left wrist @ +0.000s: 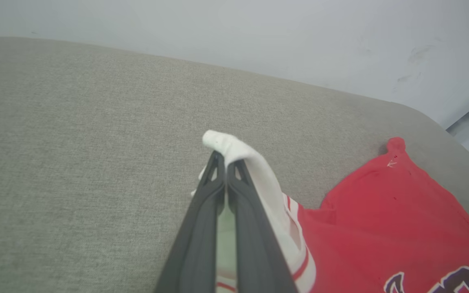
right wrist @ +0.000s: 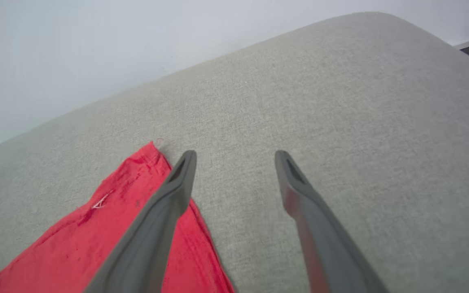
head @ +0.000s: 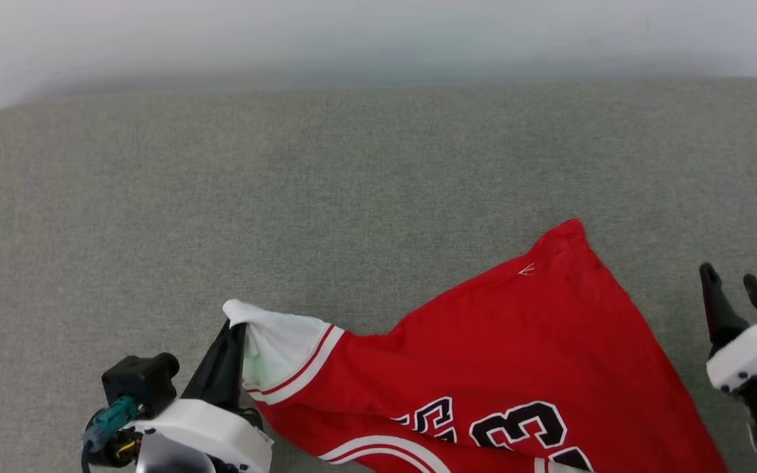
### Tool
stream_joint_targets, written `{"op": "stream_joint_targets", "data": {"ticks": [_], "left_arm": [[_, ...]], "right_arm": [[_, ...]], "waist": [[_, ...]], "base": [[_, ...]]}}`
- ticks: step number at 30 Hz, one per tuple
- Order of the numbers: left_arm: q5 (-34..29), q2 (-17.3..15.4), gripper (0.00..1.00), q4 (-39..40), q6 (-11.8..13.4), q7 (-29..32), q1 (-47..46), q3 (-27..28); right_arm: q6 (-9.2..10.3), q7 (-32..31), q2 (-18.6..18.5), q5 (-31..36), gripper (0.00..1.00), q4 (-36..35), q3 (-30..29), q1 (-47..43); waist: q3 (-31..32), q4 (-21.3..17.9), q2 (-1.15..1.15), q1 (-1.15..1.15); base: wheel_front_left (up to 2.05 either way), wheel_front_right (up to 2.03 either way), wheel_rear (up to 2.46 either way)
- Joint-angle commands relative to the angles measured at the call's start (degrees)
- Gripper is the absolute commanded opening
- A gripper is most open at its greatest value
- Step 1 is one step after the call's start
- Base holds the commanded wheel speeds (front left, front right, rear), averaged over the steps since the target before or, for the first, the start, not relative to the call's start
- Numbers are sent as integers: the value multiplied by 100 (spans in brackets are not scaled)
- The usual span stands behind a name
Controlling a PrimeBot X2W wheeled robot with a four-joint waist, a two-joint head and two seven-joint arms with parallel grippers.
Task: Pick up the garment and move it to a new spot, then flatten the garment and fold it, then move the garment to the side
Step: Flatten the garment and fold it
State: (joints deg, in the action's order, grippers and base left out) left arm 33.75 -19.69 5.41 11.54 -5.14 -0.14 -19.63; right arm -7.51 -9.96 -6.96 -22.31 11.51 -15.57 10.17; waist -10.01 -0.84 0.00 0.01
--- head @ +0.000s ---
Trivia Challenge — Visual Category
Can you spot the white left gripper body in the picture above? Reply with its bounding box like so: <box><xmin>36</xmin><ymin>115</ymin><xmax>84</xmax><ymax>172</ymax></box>
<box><xmin>130</xmin><ymin>398</ymin><xmax>275</xmax><ymax>473</ymax></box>

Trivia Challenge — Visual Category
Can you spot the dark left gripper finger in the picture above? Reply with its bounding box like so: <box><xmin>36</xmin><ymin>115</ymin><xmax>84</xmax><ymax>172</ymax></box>
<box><xmin>226</xmin><ymin>323</ymin><xmax>265</xmax><ymax>431</ymax></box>
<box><xmin>181</xmin><ymin>322</ymin><xmax>238</xmax><ymax>411</ymax></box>

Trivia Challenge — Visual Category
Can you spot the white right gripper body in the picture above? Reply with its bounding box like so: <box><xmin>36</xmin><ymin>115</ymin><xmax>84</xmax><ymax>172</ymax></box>
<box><xmin>706</xmin><ymin>311</ymin><xmax>757</xmax><ymax>394</ymax></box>

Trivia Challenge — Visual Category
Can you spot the red basketball jersey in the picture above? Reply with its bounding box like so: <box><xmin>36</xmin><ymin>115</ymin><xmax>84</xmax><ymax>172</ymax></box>
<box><xmin>222</xmin><ymin>219</ymin><xmax>727</xmax><ymax>473</ymax></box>

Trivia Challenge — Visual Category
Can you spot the grey-beige fabric sofa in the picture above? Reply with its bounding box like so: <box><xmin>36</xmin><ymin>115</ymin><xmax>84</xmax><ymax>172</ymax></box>
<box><xmin>0</xmin><ymin>78</ymin><xmax>757</xmax><ymax>473</ymax></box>

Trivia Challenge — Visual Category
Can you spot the teal cable connector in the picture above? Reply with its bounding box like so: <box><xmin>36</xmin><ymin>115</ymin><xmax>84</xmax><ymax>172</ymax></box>
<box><xmin>81</xmin><ymin>395</ymin><xmax>144</xmax><ymax>454</ymax></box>

